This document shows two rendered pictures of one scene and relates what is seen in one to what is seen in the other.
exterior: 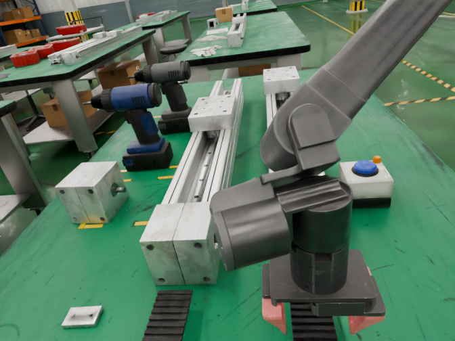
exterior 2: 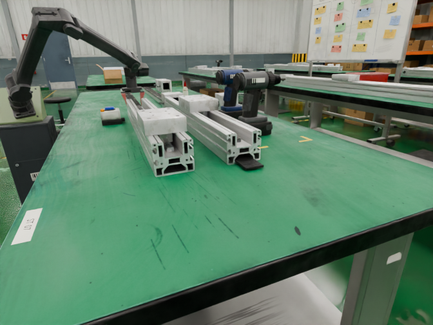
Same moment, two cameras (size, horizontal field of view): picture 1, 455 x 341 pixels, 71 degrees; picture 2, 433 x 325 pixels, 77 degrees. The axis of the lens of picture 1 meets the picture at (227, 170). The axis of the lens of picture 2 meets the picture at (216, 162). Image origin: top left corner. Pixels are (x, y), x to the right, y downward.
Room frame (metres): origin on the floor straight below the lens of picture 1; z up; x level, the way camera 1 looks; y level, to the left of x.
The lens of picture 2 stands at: (1.78, -0.47, 1.05)
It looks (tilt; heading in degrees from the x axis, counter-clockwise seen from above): 21 degrees down; 149
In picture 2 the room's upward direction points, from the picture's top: 1 degrees counter-clockwise
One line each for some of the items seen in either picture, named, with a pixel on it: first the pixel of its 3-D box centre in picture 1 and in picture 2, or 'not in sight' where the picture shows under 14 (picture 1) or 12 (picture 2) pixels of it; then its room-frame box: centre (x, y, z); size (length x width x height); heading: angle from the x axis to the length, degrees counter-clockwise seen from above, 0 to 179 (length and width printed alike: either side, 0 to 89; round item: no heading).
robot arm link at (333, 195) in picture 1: (313, 214); (131, 71); (0.23, -0.07, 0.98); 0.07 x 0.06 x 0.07; 100
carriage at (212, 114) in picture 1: (214, 116); (197, 106); (0.84, 0.01, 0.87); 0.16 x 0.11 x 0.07; 170
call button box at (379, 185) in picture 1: (359, 183); (113, 116); (0.51, -0.25, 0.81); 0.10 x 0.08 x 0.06; 80
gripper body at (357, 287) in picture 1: (318, 260); (131, 84); (0.23, -0.08, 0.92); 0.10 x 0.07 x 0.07; 80
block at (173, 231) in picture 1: (192, 242); (170, 102); (0.40, 0.07, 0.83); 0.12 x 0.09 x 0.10; 80
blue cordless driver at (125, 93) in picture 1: (129, 128); (238, 95); (0.80, 0.23, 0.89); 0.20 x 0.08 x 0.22; 82
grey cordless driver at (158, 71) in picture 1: (163, 98); (260, 103); (1.03, 0.17, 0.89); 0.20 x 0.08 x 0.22; 82
